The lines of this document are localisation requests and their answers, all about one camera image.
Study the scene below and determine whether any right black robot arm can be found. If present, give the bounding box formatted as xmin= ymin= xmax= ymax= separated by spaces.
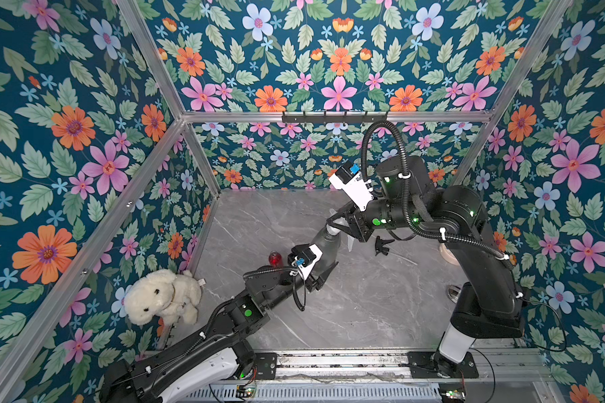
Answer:
xmin=328 ymin=120 xmax=525 ymax=371

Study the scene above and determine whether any cream plush teddy bear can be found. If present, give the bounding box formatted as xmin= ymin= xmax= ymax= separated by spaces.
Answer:
xmin=124 ymin=270 xmax=204 ymax=326

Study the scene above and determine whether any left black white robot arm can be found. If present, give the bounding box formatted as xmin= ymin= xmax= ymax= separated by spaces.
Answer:
xmin=98 ymin=258 xmax=336 ymax=402

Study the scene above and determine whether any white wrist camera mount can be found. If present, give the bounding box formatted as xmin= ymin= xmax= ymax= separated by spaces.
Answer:
xmin=329 ymin=161 xmax=374 ymax=212
xmin=290 ymin=244 xmax=323 ymax=280

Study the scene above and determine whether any small red object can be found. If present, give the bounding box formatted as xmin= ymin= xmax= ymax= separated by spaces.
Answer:
xmin=268 ymin=251 xmax=283 ymax=268

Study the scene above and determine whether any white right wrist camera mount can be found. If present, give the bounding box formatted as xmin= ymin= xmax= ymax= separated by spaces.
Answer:
xmin=329 ymin=161 xmax=374 ymax=212

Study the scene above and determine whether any black metal ceiling bracket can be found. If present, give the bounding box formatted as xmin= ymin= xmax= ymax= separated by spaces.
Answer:
xmin=281 ymin=111 xmax=386 ymax=125

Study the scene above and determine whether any clear plastic spray bottle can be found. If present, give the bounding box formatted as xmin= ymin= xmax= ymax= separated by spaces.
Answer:
xmin=311 ymin=228 xmax=341 ymax=290

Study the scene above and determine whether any metal base rail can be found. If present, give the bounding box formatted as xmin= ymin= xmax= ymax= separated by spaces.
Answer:
xmin=232 ymin=348 xmax=546 ymax=403

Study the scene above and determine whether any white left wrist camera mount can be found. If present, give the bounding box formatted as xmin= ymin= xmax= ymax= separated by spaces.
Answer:
xmin=290 ymin=244 xmax=323 ymax=280

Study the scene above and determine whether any striped oblong case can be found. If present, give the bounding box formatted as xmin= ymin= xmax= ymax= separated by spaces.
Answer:
xmin=446 ymin=285 xmax=461 ymax=304

